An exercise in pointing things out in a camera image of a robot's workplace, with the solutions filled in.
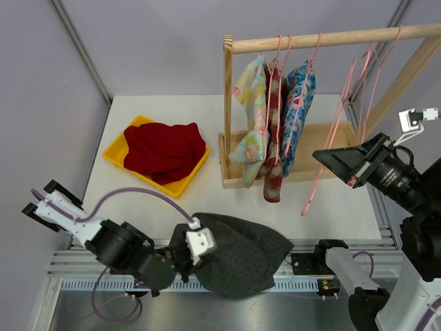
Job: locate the blue floral garment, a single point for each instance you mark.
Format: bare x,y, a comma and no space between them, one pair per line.
288,162

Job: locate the red plaid garment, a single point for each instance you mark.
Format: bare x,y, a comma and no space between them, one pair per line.
273,178

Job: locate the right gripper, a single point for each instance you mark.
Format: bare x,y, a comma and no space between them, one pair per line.
353,164

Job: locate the pink hanger of red skirt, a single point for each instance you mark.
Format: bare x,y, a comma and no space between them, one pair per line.
378,64

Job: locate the pastel floral garment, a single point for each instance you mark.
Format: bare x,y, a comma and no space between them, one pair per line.
250,90

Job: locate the red skirt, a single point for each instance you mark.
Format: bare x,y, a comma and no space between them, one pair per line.
163,153

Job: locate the dark grey dotted garment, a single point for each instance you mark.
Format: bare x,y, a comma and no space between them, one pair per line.
246,257

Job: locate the yellow plastic tray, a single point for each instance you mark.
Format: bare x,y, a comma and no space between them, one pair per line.
118,149

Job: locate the wooden clothes rack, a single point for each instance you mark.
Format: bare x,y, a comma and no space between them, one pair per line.
429,33

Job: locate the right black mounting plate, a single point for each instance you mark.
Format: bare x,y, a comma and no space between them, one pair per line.
307,264

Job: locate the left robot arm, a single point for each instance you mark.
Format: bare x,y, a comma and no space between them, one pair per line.
122,248

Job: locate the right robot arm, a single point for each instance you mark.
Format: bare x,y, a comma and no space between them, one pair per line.
414,302

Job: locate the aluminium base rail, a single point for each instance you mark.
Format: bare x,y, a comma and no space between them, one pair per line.
81,266

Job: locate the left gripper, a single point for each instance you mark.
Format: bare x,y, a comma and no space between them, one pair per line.
185,276

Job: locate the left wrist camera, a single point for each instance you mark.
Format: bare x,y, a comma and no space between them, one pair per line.
200,241

